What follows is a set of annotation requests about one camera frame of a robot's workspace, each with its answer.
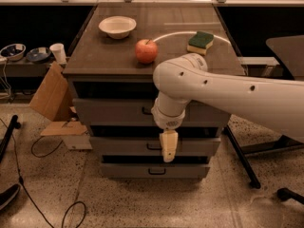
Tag white paper cup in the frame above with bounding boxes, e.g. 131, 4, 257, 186
49, 43, 67, 65

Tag grey bottom drawer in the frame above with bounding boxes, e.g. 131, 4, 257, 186
101, 163, 210, 179

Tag blue bowl right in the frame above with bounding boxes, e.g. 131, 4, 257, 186
26, 47, 51, 64

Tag black caster foot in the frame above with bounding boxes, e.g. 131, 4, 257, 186
276, 188, 304, 204

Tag grey drawer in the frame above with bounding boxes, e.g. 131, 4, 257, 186
89, 137, 220, 157
101, 163, 210, 179
73, 98, 230, 127

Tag black pole left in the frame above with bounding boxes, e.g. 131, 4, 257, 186
0, 115, 21, 162

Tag black stand legs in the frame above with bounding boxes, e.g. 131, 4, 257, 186
223, 125, 302, 189

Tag grey middle drawer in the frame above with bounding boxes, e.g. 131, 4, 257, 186
89, 137, 220, 157

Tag blue bowl left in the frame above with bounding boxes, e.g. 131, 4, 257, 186
0, 44, 26, 62

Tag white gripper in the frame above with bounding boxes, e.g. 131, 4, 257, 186
151, 100, 185, 162

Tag blue bowl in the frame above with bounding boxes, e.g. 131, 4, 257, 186
26, 47, 51, 64
0, 44, 26, 62

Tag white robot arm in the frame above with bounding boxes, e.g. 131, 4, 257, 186
151, 53, 304, 162

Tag brown cardboard box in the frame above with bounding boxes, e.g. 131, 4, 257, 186
29, 62, 86, 137

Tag green yellow sponge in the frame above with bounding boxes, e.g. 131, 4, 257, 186
187, 31, 214, 55

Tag red apple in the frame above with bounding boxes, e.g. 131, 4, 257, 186
135, 39, 158, 64

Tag black shoe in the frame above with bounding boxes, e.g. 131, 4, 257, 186
0, 184, 20, 211

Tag black floor cable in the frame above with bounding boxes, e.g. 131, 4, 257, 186
0, 117, 87, 228

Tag grey top drawer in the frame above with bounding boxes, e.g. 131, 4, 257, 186
73, 98, 230, 127

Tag white paper bowl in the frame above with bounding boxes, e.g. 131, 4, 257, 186
99, 16, 137, 39

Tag grey drawer cabinet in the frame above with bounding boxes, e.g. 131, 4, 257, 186
64, 3, 244, 165

